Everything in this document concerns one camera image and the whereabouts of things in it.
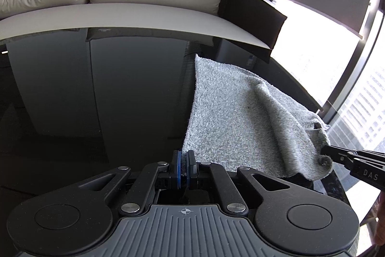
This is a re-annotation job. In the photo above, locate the grey terry towel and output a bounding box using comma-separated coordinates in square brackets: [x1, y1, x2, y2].
[182, 56, 333, 181]

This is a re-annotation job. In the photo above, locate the person's right hand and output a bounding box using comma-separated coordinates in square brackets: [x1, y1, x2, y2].
[375, 192, 385, 246]

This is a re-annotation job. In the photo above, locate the brown sofa with beige seat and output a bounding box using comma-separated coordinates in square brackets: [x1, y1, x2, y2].
[1, 0, 287, 62]

